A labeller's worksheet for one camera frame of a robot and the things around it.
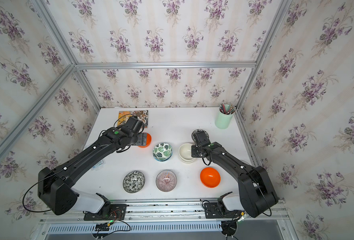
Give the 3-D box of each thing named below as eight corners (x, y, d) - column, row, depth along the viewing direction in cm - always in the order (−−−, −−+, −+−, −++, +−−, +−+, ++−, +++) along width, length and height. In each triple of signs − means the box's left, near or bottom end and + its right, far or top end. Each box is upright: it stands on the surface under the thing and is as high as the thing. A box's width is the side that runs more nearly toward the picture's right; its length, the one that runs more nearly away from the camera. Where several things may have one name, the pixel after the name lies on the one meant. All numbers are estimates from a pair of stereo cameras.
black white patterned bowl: (122, 193, 80) (120, 191, 77) (127, 173, 87) (125, 170, 84) (143, 193, 80) (142, 191, 77) (146, 173, 87) (145, 170, 84)
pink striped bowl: (155, 191, 80) (154, 190, 77) (157, 172, 86) (156, 170, 84) (177, 191, 80) (177, 190, 77) (177, 172, 86) (177, 170, 84)
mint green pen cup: (216, 129, 108) (221, 115, 96) (214, 117, 116) (218, 103, 104) (231, 129, 108) (238, 115, 97) (228, 117, 116) (234, 103, 104)
